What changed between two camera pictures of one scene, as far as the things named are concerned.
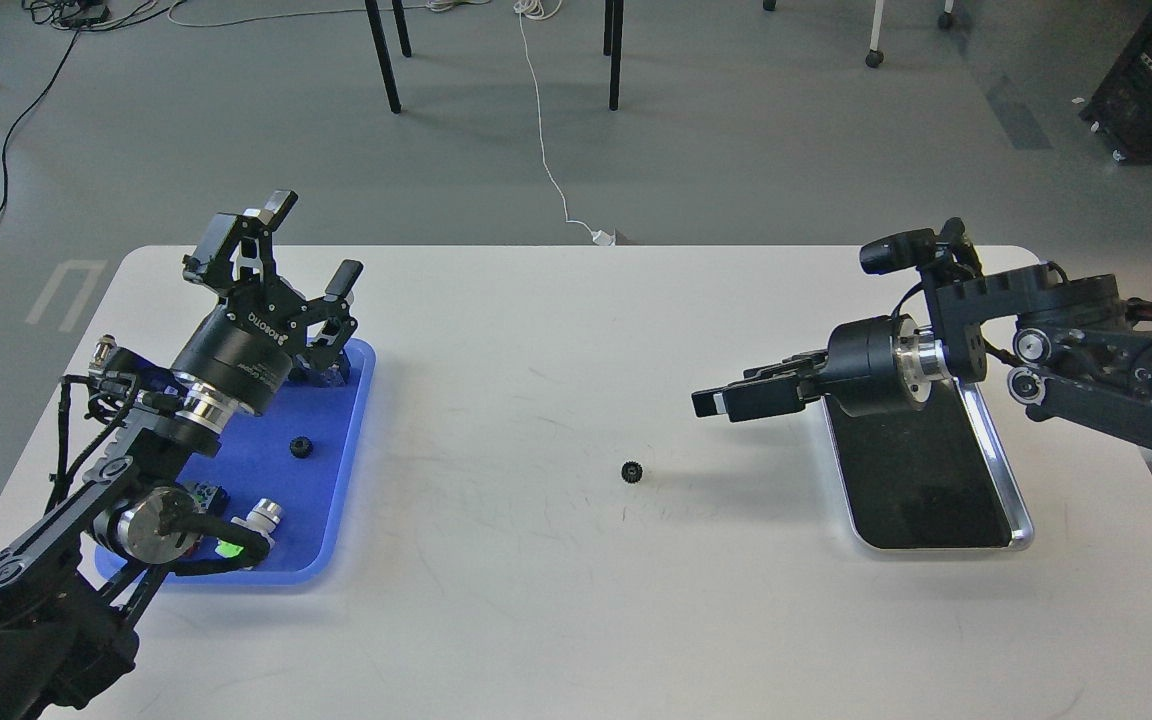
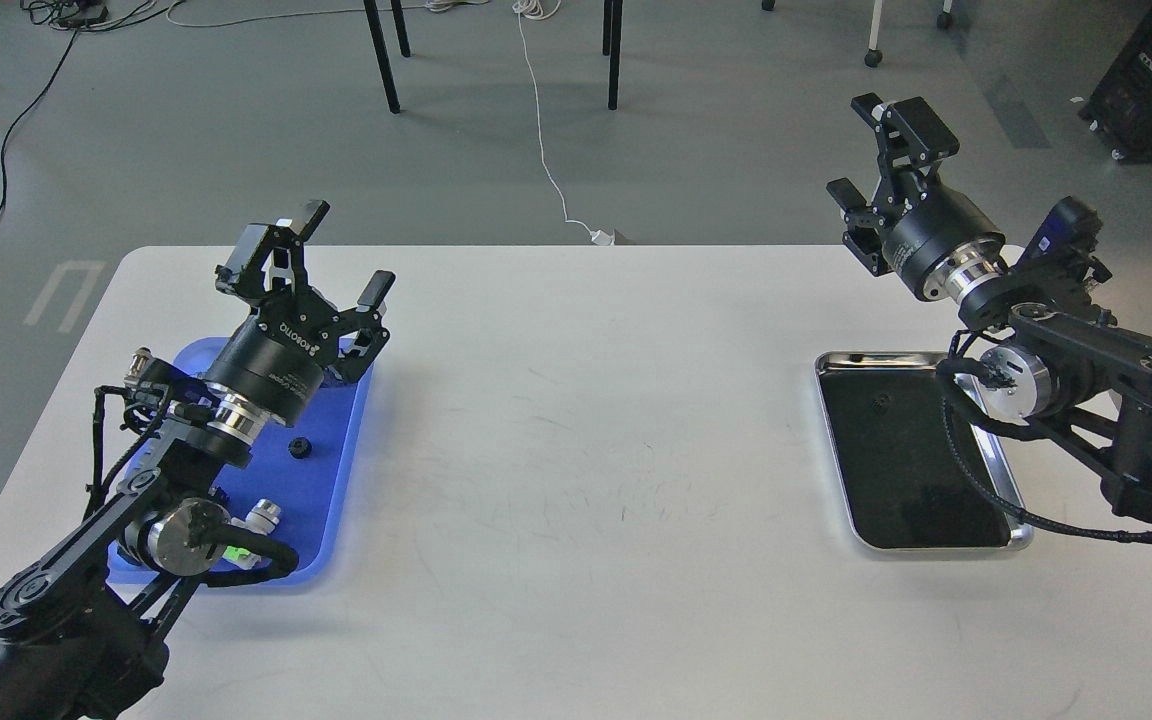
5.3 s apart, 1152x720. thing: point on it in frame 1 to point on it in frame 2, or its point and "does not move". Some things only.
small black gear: x=300 y=447 does not move
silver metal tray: x=935 y=477 does not move
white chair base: x=875 y=57 does not move
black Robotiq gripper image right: x=860 y=368 to x=936 y=239
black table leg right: x=613 y=24 does not move
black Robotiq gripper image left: x=246 y=347 to x=272 y=363
